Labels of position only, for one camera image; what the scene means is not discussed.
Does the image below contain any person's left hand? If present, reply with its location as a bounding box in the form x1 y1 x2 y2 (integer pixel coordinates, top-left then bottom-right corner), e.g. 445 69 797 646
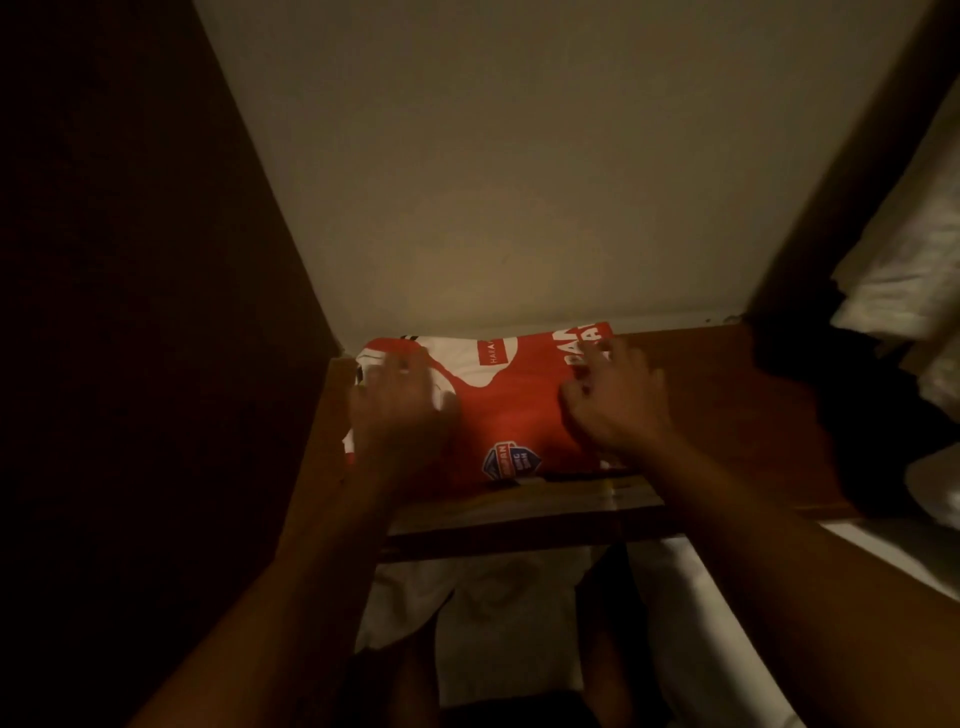
346 345 461 509

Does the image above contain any person's right hand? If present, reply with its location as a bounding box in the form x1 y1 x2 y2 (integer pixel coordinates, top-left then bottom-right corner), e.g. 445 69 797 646
558 333 678 461

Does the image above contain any red blue white jersey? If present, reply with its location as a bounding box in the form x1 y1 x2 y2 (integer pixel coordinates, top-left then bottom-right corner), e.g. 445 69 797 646
348 319 621 491

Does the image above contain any wooden closet shelf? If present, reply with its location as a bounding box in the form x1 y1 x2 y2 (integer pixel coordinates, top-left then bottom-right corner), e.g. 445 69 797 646
277 319 869 563

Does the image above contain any dark wooden wardrobe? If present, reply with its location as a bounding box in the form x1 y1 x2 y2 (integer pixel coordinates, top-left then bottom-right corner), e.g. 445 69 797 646
0 0 960 728

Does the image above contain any person's left forearm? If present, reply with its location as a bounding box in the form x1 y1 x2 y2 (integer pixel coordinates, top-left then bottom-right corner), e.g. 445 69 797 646
127 487 429 728

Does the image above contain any person's right forearm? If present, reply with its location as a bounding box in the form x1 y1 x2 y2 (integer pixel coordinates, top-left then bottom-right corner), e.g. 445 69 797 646
637 435 960 728

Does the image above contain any small folded white cloth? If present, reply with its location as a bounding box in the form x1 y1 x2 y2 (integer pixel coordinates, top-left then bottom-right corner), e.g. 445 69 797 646
355 544 605 710

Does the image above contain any large folded white cloth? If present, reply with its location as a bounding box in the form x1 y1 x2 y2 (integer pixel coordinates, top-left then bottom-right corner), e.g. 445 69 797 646
627 517 960 728

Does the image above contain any white hanging robe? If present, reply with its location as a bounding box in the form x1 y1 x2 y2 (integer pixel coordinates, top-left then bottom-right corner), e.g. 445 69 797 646
828 82 960 530

